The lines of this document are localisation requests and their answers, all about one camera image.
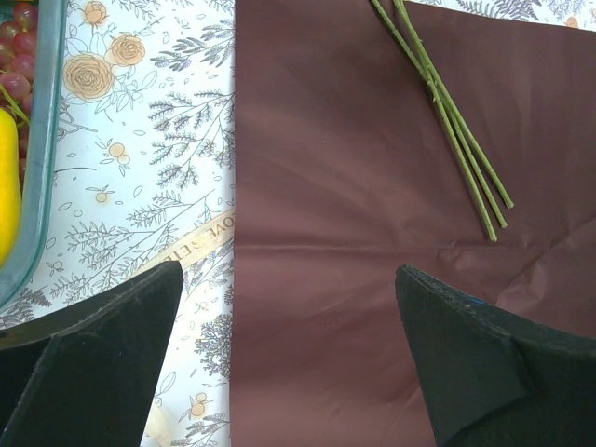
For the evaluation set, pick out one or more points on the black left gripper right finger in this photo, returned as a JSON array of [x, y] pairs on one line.
[[490, 377]]

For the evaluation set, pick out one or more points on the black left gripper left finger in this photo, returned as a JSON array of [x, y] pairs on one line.
[[86, 375]]

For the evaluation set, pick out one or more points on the cream printed ribbon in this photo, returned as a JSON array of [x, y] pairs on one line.
[[190, 402]]

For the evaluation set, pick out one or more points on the artificial pink flower bouquet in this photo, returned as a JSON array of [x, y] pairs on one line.
[[485, 186]]

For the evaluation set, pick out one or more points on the dark red wrapping paper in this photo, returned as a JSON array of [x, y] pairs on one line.
[[344, 174]]

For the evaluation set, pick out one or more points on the teal plastic fruit tray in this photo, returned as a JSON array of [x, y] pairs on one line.
[[31, 239]]

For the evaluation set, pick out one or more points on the yellow mango front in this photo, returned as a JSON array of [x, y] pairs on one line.
[[10, 192]]

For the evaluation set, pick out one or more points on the floral patterned table mat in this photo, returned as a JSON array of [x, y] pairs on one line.
[[147, 148]]

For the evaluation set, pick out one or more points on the purple grape bunch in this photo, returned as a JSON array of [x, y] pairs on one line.
[[18, 64]]

